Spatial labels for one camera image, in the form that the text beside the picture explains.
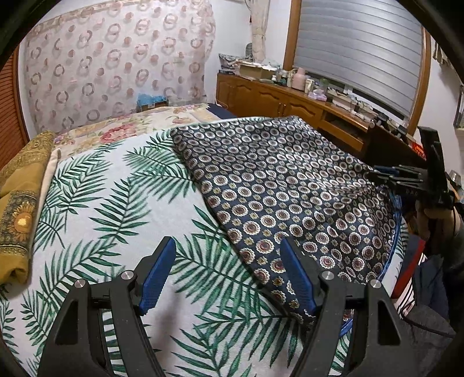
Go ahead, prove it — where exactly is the ring pattern sheer curtain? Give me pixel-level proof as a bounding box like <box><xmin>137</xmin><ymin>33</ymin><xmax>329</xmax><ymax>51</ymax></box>
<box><xmin>23</xmin><ymin>0</ymin><xmax>217</xmax><ymax>133</ymax></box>

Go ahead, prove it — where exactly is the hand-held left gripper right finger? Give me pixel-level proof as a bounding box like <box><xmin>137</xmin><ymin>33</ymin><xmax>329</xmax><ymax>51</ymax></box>
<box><xmin>280</xmin><ymin>237</ymin><xmax>425</xmax><ymax>377</ymax></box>

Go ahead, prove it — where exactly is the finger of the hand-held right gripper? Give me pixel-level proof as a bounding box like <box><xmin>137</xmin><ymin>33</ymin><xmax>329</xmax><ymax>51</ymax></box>
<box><xmin>366</xmin><ymin>165</ymin><xmax>425</xmax><ymax>196</ymax></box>

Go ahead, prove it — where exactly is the grey window blind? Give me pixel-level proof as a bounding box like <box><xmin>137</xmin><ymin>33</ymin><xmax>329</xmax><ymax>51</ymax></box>
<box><xmin>292</xmin><ymin>0</ymin><xmax>425</xmax><ymax>120</ymax></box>

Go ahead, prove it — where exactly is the wooden cabinet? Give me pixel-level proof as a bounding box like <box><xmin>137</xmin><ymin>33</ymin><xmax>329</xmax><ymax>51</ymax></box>
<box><xmin>216</xmin><ymin>72</ymin><xmax>428</xmax><ymax>167</ymax></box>

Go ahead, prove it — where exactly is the dark blue cloth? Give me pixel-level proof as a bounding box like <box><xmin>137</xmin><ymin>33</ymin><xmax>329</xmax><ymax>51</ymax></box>
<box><xmin>413</xmin><ymin>254</ymin><xmax>452</xmax><ymax>310</ymax></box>

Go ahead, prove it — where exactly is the navy medallion print garment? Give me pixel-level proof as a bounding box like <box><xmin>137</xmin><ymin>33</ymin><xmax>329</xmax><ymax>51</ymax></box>
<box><xmin>170</xmin><ymin>115</ymin><xmax>403</xmax><ymax>329</ymax></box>

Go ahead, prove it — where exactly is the palm leaf print sheet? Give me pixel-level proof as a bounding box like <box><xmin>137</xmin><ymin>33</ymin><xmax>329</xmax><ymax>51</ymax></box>
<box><xmin>0</xmin><ymin>119</ymin><xmax>403</xmax><ymax>377</ymax></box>

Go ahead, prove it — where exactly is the beige tied curtain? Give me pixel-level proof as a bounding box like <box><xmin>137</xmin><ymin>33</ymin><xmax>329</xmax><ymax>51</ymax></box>
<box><xmin>249</xmin><ymin>0</ymin><xmax>272</xmax><ymax>63</ymax></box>

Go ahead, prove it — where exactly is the wooden louvered door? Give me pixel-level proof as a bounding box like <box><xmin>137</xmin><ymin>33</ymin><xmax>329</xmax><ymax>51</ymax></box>
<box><xmin>0</xmin><ymin>51</ymin><xmax>30</xmax><ymax>167</ymax></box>

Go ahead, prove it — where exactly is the mustard yellow patterned cloth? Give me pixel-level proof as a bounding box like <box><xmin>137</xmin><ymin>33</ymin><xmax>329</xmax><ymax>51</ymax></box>
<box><xmin>0</xmin><ymin>130</ymin><xmax>56</xmax><ymax>287</ymax></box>

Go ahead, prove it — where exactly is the cardboard box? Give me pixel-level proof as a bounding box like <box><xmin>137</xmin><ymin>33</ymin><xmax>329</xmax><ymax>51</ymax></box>
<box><xmin>239</xmin><ymin>62</ymin><xmax>274</xmax><ymax>80</ymax></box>

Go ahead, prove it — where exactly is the navy blue blanket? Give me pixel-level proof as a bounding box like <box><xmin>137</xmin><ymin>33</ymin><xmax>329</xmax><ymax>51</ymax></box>
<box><xmin>206</xmin><ymin>103</ymin><xmax>238</xmax><ymax>119</ymax></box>

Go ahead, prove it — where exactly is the person's right hand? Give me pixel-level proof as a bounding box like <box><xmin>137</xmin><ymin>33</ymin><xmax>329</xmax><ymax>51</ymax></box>
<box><xmin>415</xmin><ymin>206</ymin><xmax>454</xmax><ymax>254</ymax></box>

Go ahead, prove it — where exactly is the black cable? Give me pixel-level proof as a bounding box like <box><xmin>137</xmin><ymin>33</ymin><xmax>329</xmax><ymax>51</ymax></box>
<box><xmin>402</xmin><ymin>315</ymin><xmax>458</xmax><ymax>338</ymax></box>

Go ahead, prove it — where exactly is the blue small box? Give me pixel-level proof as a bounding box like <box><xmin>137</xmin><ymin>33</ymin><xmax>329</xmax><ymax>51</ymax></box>
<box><xmin>137</xmin><ymin>93</ymin><xmax>170</xmax><ymax>111</ymax></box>

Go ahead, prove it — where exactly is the grey cloth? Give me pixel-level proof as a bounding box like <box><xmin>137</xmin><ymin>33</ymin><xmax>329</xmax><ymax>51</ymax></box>
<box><xmin>397</xmin><ymin>304</ymin><xmax>458</xmax><ymax>377</ymax></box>

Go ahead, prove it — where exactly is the floral blanket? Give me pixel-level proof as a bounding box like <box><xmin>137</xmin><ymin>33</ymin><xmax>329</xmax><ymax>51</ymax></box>
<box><xmin>54</xmin><ymin>105</ymin><xmax>222</xmax><ymax>160</ymax></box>

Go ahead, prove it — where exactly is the red striped cloth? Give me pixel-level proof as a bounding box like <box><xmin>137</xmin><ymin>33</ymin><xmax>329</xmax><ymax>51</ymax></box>
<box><xmin>391</xmin><ymin>235</ymin><xmax>429</xmax><ymax>317</ymax></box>

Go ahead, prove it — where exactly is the person's right forearm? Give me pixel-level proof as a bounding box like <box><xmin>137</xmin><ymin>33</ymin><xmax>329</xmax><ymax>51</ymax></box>
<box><xmin>433</xmin><ymin>208</ymin><xmax>464</xmax><ymax>291</ymax></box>

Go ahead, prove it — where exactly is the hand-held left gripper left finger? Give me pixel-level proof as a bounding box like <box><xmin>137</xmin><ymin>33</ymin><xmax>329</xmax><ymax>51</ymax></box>
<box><xmin>36</xmin><ymin>235</ymin><xmax>177</xmax><ymax>377</ymax></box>

